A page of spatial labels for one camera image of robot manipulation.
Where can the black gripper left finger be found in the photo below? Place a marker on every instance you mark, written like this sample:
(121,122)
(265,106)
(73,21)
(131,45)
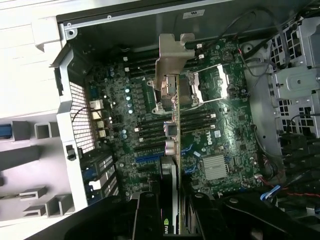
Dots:
(147,217)

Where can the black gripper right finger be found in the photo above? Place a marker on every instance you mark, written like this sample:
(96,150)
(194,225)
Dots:
(210,220)

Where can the silver chipset heatsink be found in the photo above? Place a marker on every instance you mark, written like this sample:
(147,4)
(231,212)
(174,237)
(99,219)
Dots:
(215,166)

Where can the blue expansion slot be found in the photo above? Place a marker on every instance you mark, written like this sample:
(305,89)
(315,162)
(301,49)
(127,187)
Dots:
(147,159)

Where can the green motherboard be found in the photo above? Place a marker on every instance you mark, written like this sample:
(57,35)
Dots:
(225,130)

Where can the CPU socket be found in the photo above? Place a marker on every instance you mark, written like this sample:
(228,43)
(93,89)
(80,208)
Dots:
(187,90)

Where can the open grey PC case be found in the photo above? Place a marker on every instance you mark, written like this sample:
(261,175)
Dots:
(65,112)

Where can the metal socket cover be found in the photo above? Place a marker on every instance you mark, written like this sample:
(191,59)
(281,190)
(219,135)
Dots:
(223,82)

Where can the grey parts rack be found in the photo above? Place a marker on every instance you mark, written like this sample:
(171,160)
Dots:
(20,155)

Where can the metal disk bay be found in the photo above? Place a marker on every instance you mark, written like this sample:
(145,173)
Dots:
(297,82)

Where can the round coin battery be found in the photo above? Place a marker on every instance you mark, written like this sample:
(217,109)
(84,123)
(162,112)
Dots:
(228,56)

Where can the hard disk in blue caddy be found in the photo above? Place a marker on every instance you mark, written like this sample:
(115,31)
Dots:
(5,131)

